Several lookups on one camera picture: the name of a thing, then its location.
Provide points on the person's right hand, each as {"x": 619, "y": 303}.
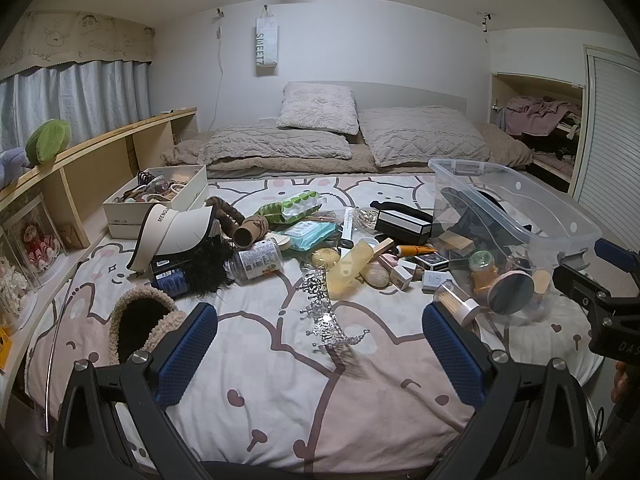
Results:
{"x": 621, "y": 382}

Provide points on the black and white box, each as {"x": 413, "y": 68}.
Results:
{"x": 402, "y": 225}

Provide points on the white charger plug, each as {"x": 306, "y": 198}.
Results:
{"x": 436, "y": 280}

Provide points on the yellow box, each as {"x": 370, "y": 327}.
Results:
{"x": 4, "y": 347}

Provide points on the small pink case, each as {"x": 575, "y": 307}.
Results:
{"x": 387, "y": 261}

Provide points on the black pouch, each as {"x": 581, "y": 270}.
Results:
{"x": 400, "y": 206}

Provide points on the teal wet wipes pack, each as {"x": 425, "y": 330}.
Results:
{"x": 310, "y": 235}

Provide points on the white louvered door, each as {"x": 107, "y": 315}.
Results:
{"x": 610, "y": 150}

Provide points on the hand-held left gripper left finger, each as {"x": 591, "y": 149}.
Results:
{"x": 187, "y": 352}

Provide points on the slim wooden block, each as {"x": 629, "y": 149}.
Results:
{"x": 382, "y": 246}

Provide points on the dark patterned card box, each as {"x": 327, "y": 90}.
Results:
{"x": 432, "y": 261}

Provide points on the clear plastic container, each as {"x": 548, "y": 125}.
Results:
{"x": 530, "y": 210}

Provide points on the quilted beige pillow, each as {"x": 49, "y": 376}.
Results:
{"x": 422, "y": 135}

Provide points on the clear case with red doll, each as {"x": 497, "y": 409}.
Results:
{"x": 35, "y": 242}

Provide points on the yellow plastic bag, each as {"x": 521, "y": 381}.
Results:
{"x": 350, "y": 267}

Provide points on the orange tube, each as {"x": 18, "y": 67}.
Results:
{"x": 415, "y": 250}

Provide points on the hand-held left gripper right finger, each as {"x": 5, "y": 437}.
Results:
{"x": 450, "y": 355}

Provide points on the clear case with white doll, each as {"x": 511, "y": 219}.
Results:
{"x": 10, "y": 280}

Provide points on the beige printed curtain valance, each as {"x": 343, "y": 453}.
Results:
{"x": 75, "y": 35}

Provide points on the white hanging paper bag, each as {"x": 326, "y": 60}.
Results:
{"x": 266, "y": 42}

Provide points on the pile of clothes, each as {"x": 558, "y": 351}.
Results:
{"x": 542, "y": 115}

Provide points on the quilted beige duvet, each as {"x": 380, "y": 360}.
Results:
{"x": 275, "y": 145}

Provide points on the pile of hair accessories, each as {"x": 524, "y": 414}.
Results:
{"x": 150, "y": 187}

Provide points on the yellow soap in bag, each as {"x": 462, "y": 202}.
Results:
{"x": 325, "y": 258}

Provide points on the beige wooden cylinder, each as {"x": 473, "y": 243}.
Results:
{"x": 542, "y": 285}

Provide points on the smooth beige stone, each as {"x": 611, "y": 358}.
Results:
{"x": 376, "y": 276}

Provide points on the thick wooden block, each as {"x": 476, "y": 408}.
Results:
{"x": 455, "y": 242}

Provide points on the yellow bottle with green lid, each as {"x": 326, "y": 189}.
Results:
{"x": 482, "y": 270}

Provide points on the white closet niche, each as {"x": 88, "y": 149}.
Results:
{"x": 537, "y": 85}

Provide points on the long wooden shelf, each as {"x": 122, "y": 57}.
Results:
{"x": 125, "y": 130}

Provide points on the black wig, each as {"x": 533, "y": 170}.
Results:
{"x": 207, "y": 265}

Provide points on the white shoe box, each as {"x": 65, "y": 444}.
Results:
{"x": 160, "y": 207}

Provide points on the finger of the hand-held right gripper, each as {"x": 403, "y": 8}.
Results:
{"x": 575, "y": 280}
{"x": 607, "y": 249}

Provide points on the pale blue curtain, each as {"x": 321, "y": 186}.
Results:
{"x": 80, "y": 100}

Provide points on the bag of fairy lights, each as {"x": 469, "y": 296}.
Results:
{"x": 365, "y": 217}

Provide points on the green plush toy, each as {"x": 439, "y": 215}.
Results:
{"x": 47, "y": 140}

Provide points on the fluffy beige slipper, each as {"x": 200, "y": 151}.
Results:
{"x": 140, "y": 325}

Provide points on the fluffy beige pillow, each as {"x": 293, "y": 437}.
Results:
{"x": 317, "y": 107}

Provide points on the black wall hook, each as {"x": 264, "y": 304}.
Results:
{"x": 485, "y": 20}

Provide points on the purple plush toy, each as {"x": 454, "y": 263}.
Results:
{"x": 11, "y": 165}

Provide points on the round pink mirror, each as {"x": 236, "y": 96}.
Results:
{"x": 510, "y": 294}

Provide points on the clear toothpick holder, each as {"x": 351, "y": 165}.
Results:
{"x": 455, "y": 302}

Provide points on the beige sun visor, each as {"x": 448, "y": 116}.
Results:
{"x": 170, "y": 237}

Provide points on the green dotted packet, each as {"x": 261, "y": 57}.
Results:
{"x": 295, "y": 207}

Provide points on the white smart watch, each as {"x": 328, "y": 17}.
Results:
{"x": 347, "y": 227}

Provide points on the silver tiara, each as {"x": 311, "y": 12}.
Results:
{"x": 325, "y": 315}

